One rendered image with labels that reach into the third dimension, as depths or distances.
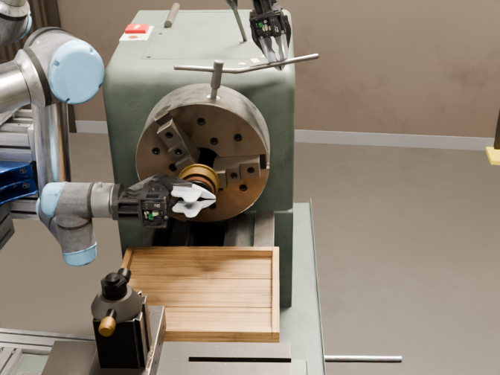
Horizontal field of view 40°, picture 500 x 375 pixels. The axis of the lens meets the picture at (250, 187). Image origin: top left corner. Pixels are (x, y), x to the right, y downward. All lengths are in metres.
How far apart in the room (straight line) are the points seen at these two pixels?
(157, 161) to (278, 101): 0.33
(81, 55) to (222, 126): 0.39
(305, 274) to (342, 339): 0.65
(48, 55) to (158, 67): 0.45
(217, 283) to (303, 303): 0.54
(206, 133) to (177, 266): 0.31
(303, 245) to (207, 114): 0.85
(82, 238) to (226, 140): 0.39
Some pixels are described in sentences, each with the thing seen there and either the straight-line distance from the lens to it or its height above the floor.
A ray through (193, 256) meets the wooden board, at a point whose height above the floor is 0.89.
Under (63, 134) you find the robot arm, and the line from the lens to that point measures 1.56.
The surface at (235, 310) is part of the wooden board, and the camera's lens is 1.47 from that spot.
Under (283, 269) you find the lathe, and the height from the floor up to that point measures 0.67.
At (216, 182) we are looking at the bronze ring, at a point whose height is 1.09.
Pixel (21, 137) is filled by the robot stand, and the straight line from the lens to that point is 1.82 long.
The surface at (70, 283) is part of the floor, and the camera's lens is 3.13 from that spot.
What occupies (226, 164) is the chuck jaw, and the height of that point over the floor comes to 1.10.
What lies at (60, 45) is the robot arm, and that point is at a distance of 1.35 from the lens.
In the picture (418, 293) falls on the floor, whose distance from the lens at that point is 3.02.
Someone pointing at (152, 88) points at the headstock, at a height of 1.21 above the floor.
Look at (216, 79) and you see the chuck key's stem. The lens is 1.55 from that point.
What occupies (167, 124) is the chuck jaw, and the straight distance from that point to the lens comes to 1.54.
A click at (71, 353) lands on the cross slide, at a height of 0.97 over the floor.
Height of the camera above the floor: 1.81
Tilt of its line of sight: 29 degrees down
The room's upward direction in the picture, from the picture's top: 1 degrees counter-clockwise
